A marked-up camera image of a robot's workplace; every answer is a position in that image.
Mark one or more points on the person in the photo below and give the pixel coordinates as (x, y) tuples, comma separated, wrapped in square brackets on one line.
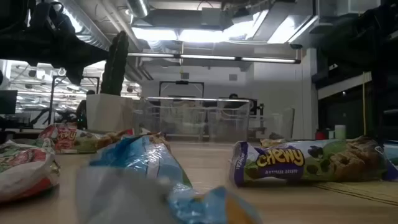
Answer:
[(82, 109), (233, 99)]

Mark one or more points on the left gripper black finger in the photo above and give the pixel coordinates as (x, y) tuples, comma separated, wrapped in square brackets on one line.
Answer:
[(77, 74), (94, 54)]

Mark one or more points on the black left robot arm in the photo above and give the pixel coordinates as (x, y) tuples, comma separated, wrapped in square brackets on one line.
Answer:
[(46, 15)]

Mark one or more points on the clear plastic bin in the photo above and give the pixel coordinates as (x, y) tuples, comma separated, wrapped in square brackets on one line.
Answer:
[(192, 99), (186, 124), (280, 124)]

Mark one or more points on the purple Chewy oatmeal raisin bar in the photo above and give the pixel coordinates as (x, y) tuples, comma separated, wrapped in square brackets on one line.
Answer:
[(280, 161)]

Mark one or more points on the pale green cup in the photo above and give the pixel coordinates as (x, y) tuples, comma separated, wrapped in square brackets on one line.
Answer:
[(340, 132)]

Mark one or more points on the small red container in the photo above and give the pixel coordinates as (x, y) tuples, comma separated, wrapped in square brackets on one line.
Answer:
[(320, 134)]

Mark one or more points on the long linear ceiling lamp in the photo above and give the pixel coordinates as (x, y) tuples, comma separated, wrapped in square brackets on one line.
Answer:
[(208, 57)]

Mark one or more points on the blue granola bar wrapper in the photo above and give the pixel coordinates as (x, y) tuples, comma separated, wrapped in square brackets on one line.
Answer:
[(140, 168), (392, 152)]

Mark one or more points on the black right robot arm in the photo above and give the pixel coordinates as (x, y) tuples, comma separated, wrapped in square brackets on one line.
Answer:
[(357, 34)]

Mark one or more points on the tall dark green cactus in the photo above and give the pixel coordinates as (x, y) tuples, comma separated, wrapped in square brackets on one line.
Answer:
[(115, 62)]

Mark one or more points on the woven straw placemat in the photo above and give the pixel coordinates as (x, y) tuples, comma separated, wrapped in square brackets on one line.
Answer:
[(367, 191)]

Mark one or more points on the black computer monitor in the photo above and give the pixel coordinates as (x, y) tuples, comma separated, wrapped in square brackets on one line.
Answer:
[(7, 102)]

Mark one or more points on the black background robot arm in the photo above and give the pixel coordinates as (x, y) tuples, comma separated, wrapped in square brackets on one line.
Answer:
[(62, 116)]

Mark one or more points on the red green Chewy granola bar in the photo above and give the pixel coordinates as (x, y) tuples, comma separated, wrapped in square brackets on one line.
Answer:
[(66, 139), (21, 168)]

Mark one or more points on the orange Chewy granola bar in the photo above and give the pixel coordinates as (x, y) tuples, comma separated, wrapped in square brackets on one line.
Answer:
[(273, 143)]

